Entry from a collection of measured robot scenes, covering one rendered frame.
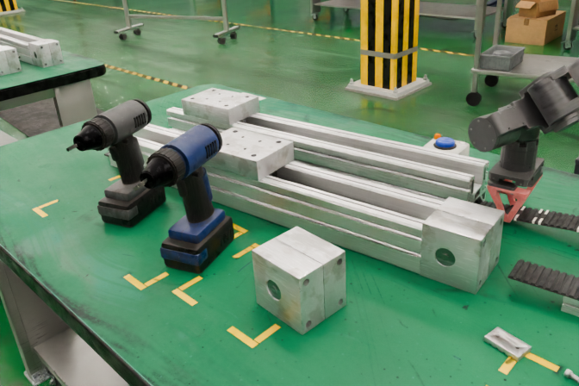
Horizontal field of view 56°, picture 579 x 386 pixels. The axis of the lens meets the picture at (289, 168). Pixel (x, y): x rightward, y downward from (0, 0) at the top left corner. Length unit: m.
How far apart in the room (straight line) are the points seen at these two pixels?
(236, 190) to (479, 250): 0.47
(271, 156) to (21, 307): 0.96
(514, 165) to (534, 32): 5.00
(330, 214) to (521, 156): 0.33
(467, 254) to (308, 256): 0.23
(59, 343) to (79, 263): 0.78
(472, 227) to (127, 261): 0.57
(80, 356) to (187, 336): 0.93
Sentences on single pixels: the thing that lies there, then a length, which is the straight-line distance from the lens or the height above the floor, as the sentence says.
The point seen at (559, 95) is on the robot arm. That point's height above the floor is 1.04.
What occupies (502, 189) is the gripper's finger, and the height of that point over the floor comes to 0.86.
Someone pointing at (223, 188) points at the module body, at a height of 0.82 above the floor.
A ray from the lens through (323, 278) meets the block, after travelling 0.77.
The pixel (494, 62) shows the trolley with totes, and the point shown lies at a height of 0.32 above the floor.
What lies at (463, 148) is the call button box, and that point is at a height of 0.84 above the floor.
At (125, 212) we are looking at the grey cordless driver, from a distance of 1.07.
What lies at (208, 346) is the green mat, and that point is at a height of 0.78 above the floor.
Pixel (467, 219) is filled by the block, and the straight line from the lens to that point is 0.87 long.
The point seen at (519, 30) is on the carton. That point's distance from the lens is 6.01.
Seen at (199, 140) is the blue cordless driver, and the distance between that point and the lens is 0.88.
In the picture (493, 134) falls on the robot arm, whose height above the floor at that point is 0.98.
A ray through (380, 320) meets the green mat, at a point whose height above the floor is 0.78.
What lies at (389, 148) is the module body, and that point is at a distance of 1.15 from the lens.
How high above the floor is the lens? 1.31
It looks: 25 degrees down
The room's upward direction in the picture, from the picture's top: 4 degrees counter-clockwise
